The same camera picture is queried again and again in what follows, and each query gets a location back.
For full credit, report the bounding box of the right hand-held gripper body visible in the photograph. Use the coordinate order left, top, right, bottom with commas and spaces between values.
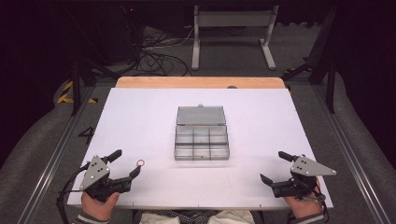
270, 155, 337, 199

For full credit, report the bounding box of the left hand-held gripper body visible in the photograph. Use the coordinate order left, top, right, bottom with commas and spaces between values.
79, 154, 133, 203

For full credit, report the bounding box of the clear plastic compartment box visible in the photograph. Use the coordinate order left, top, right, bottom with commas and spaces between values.
174, 104, 231, 161

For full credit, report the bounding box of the person's left hand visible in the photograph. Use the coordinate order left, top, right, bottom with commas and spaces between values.
81, 190, 120, 222

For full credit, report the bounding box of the person's right hand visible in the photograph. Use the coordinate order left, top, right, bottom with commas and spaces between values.
284, 186, 323, 219

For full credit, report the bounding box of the white table sheet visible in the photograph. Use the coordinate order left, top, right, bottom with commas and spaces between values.
66, 87, 334, 210

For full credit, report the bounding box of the black tripod stand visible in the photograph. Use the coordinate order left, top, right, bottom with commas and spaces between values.
60, 6, 120, 117

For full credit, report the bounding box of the yellow black hazard tape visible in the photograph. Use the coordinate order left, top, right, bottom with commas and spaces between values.
56, 79, 99, 105

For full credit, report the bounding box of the black angled stand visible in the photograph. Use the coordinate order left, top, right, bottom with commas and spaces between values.
280, 6, 339, 115

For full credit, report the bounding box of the grey metal stand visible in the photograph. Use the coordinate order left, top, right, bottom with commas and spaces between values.
191, 5, 280, 71

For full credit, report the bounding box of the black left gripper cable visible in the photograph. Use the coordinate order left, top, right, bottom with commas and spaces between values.
55, 161, 92, 224

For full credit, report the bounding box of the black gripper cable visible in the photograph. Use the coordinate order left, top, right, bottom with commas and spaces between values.
301, 180, 330, 224
55, 161, 92, 224

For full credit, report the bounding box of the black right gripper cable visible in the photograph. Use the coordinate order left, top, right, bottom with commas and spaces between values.
301, 180, 330, 224

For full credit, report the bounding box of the aluminium floor rail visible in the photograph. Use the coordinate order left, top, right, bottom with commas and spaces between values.
312, 83, 392, 224
17, 86, 96, 224

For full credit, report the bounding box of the tangle of black floor cables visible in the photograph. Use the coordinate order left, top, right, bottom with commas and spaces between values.
134, 27, 193, 77

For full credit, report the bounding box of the white floor cable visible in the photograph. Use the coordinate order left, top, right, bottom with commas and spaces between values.
145, 25, 196, 50

